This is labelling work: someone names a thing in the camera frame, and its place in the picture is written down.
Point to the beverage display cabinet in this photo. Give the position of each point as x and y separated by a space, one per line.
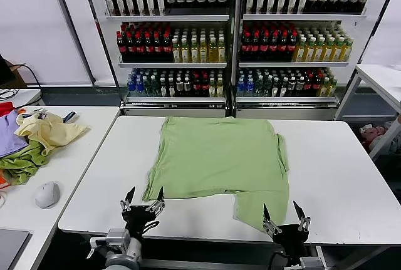
175 108
282 110

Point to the small white desk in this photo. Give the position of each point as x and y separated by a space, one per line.
28 96

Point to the red cap cola bottle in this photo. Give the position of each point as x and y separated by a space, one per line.
158 47
130 47
255 46
149 47
264 46
140 47
293 46
167 47
121 47
274 46
246 46
283 46

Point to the small dark drink bottle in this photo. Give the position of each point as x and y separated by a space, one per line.
284 88
163 88
275 88
171 88
300 88
187 88
292 88
179 88

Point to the pink cloth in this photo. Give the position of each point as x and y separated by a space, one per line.
374 132

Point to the small patterned cloth piece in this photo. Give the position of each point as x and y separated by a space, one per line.
40 115

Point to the pale yellow shirt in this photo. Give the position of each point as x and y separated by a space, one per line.
53 135

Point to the white side table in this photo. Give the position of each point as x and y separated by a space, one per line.
78 157

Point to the large white work table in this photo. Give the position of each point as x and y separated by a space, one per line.
329 173

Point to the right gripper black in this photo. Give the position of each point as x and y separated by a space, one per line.
291 238

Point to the white computer mouse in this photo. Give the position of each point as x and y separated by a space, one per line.
47 195

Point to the black monitor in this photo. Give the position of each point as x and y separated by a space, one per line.
4 72

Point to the yellow juice bottle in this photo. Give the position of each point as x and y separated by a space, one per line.
212 52
194 52
347 52
328 52
319 52
185 52
309 52
176 52
221 52
203 52
299 52
337 52

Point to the cardboard box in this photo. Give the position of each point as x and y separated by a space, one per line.
18 75

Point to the white cabinet shelf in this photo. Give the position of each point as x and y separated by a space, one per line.
175 100
172 65
166 18
304 17
294 64
288 100

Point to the small yellow drink bottle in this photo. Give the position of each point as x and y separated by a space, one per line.
324 88
332 88
220 88
212 88

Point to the grey laptop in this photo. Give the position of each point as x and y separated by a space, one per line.
12 248

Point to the blue white striped item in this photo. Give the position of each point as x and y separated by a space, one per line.
69 117

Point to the purple cloth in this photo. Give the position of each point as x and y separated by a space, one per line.
9 138

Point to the small green water bottle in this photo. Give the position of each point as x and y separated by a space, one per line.
258 88
267 88
154 88
147 88

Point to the orange item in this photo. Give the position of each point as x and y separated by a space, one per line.
2 182

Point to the white grey cloth pile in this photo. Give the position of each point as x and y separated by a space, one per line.
380 143

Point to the crumpled green garment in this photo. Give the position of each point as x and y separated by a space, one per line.
22 163

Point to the red cloth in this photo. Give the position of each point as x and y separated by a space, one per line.
5 108

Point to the small blue water bottle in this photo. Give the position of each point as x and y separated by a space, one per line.
139 88
240 88
131 88
249 88

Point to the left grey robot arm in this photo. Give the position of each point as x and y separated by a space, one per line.
125 260

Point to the small cola bottle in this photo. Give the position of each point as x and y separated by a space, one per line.
317 88
196 88
204 88
308 88

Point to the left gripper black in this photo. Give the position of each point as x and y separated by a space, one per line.
138 216

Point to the light green shirt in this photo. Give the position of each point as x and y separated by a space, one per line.
219 157

